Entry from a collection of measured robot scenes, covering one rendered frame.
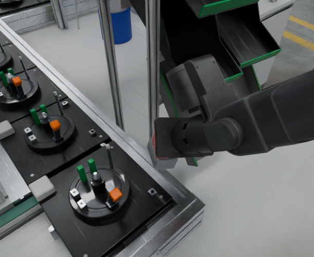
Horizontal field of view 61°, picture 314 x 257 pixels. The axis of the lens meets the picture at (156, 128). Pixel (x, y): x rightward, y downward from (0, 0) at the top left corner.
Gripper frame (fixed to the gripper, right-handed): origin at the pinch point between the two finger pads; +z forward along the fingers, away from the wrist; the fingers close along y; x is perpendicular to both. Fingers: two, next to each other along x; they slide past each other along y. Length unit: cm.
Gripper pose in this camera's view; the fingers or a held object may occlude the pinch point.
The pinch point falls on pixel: (165, 141)
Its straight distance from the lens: 53.1
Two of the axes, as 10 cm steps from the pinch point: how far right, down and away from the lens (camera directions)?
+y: -9.4, 0.0, -3.4
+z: -3.4, 1.2, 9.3
